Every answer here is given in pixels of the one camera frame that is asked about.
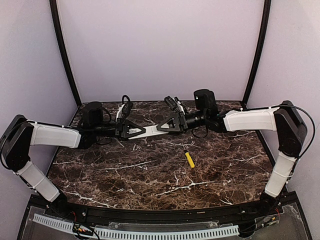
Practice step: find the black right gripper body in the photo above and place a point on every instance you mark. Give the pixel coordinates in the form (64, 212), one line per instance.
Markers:
(183, 120)

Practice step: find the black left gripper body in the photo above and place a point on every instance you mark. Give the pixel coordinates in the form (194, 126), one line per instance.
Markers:
(119, 128)

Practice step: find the white remote control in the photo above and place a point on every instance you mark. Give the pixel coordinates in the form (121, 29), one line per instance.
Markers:
(151, 131)

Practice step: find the yellow handled screwdriver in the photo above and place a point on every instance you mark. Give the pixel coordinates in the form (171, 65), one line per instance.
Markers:
(189, 158)

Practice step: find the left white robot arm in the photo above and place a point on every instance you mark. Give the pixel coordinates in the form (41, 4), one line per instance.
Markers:
(22, 133)

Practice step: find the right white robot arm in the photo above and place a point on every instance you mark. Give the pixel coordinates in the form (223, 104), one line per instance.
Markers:
(284, 119)

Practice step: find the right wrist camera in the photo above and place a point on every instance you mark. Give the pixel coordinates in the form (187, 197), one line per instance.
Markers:
(175, 104)

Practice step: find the white slotted cable duct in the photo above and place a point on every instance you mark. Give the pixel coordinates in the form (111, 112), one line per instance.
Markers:
(128, 231)

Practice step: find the black front rail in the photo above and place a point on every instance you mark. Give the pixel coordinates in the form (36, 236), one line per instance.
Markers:
(239, 213)

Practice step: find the left black frame post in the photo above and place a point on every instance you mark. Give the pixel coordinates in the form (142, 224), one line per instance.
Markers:
(63, 51)

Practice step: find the black frame post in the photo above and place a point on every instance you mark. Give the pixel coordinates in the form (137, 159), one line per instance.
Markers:
(63, 51)
(258, 51)

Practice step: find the right black frame post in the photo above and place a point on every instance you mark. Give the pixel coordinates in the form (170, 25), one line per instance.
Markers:
(258, 51)

